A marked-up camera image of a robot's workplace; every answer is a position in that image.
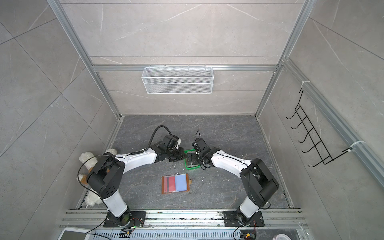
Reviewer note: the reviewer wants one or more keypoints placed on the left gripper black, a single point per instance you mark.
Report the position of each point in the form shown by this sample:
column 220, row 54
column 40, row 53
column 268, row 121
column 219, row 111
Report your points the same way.
column 182, row 155

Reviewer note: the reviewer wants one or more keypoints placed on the green plastic card bin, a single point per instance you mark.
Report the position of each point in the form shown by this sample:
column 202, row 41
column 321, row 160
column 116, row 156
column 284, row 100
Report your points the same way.
column 186, row 158

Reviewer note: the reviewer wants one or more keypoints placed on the pink red credit card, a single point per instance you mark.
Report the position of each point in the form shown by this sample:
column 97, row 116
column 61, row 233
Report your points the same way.
column 171, row 184

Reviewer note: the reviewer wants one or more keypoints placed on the brown leather card holder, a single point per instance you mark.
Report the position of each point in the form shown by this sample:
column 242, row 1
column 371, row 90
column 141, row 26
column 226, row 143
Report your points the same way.
column 182, row 183

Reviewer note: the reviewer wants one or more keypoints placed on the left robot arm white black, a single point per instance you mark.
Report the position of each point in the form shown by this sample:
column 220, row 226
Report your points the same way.
column 105, row 173

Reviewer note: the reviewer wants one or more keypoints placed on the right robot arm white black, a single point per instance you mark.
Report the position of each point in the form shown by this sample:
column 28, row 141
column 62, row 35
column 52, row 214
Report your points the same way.
column 259, row 183

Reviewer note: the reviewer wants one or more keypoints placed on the stack of cards in bin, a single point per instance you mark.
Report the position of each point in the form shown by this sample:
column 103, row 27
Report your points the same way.
column 192, row 160

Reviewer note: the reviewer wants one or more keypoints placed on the white tablet device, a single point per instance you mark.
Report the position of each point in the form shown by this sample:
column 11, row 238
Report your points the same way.
column 70, row 233

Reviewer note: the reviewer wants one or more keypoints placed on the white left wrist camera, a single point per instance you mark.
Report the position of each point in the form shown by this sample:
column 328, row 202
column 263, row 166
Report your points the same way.
column 178, row 142

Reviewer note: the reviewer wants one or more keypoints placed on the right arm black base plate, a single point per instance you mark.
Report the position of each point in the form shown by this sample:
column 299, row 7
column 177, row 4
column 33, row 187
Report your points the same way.
column 237, row 219

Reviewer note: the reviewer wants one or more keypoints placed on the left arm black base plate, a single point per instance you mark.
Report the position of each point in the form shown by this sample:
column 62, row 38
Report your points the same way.
column 126, row 220

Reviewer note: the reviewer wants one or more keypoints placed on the white wire mesh basket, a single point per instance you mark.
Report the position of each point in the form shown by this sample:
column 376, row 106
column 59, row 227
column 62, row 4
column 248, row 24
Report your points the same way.
column 178, row 80

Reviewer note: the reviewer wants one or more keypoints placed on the black wire hook rack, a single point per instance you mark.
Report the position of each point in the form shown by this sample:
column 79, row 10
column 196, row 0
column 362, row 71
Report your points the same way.
column 313, row 136

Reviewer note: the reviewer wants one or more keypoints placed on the aluminium front rail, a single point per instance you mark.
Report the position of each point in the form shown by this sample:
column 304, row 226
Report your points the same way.
column 183, row 219

